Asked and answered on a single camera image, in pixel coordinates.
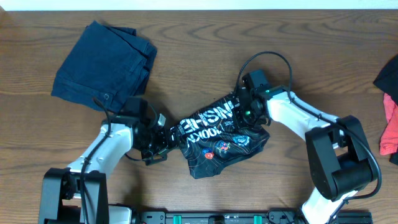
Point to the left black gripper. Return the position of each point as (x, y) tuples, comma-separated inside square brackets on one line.
[(170, 140)]

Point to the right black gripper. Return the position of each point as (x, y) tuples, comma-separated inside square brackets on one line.
[(242, 123)]

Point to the black jersey with orange lines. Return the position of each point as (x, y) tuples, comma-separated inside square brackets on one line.
[(210, 139)]

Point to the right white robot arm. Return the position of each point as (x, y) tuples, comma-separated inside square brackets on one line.
[(340, 160)]

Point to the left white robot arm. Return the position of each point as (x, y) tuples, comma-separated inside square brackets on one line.
[(79, 193)]

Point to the folded navy blue trousers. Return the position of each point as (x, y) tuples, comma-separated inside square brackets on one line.
[(107, 63)]

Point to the black garment at table edge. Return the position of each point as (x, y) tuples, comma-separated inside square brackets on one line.
[(387, 80)]

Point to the red garment at table edge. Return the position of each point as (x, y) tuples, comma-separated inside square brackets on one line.
[(388, 142)]

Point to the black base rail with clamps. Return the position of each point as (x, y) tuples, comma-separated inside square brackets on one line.
[(217, 218)]

